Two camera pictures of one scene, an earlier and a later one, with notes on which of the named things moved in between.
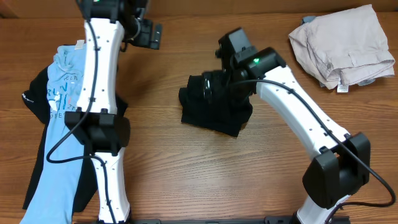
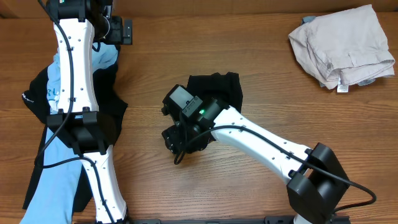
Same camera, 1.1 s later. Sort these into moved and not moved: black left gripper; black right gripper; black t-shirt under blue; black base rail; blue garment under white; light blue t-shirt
Moved: black right gripper; black left gripper
Not moved: black t-shirt under blue; blue garment under white; black base rail; light blue t-shirt
